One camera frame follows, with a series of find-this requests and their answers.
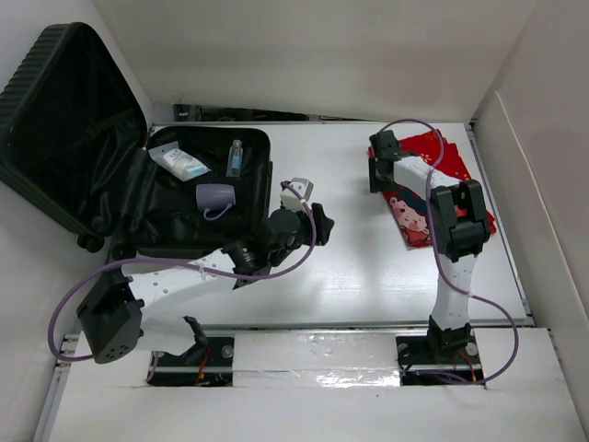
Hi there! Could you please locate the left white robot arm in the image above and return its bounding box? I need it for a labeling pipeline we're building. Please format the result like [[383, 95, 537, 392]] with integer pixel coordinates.
[[76, 203, 335, 366]]

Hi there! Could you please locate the purple ceramic mug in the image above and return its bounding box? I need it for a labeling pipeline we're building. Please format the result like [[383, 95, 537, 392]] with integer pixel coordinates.
[[195, 183, 237, 222]]

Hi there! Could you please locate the purple cable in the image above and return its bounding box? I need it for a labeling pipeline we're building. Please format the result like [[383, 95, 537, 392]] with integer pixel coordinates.
[[381, 118, 522, 386], [48, 180, 318, 361]]

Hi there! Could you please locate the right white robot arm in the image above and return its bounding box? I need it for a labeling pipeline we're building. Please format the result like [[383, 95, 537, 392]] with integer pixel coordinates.
[[368, 130, 491, 362]]

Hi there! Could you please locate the small clear plastic bottle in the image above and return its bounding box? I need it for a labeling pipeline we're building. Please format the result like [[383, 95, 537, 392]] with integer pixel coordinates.
[[225, 139, 243, 178]]

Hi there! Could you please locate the white toiletry tube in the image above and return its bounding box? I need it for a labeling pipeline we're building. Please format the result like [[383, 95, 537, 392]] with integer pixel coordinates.
[[148, 141, 211, 182]]

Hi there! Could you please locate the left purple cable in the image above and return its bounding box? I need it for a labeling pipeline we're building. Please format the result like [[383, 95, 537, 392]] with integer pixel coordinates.
[[48, 180, 318, 361]]

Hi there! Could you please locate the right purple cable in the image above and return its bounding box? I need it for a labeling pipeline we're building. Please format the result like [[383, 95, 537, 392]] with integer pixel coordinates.
[[381, 118, 522, 386]]

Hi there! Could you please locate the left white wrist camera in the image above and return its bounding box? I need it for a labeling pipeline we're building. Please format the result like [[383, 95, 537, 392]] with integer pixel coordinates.
[[280, 178, 314, 212]]

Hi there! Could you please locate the black hard-shell suitcase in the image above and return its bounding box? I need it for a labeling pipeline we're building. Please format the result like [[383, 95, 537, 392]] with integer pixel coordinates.
[[1, 22, 272, 258]]

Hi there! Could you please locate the red cartoon print cloth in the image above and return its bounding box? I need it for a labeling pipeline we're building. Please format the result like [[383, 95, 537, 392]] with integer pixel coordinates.
[[373, 131, 472, 248]]

